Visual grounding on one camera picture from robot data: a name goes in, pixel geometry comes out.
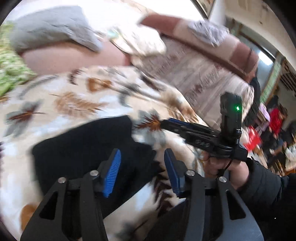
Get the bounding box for grey quilted pillow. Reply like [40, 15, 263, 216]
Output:
[8, 6, 103, 55]

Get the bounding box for green patterned quilt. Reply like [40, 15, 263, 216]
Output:
[0, 23, 37, 98]

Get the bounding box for beige striped sheet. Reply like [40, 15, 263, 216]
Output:
[131, 37, 255, 130]

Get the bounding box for red cloth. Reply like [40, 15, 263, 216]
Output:
[269, 108, 287, 132]

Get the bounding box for framed wall picture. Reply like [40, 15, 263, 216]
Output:
[196, 0, 216, 18]

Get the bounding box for grey patterned cloth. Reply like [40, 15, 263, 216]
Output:
[187, 20, 229, 45]

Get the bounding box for black hanging garment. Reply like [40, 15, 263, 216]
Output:
[248, 76, 262, 116]

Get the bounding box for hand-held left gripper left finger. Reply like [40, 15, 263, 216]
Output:
[20, 149, 122, 241]

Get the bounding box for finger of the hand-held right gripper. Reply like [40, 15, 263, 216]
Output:
[160, 118, 220, 137]
[184, 136, 222, 152]

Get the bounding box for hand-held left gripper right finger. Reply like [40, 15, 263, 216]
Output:
[164, 148, 264, 241]

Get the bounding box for person's right hand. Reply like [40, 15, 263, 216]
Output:
[203, 152, 250, 189]

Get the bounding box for black pants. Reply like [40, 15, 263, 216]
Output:
[31, 115, 168, 241]

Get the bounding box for leaf print blanket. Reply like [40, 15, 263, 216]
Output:
[0, 65, 208, 241]

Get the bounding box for brown padded headboard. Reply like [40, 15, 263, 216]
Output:
[139, 14, 259, 80]

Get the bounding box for red box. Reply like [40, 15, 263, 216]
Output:
[243, 126, 262, 151]

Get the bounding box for person's right forearm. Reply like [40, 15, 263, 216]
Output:
[238, 156, 296, 241]

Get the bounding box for pink bed sheet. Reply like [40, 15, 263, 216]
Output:
[21, 42, 131, 76]

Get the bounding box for bright doorway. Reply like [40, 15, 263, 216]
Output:
[240, 35, 278, 93]

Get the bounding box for cream patterned cloth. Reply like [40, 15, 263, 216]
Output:
[109, 23, 167, 57]

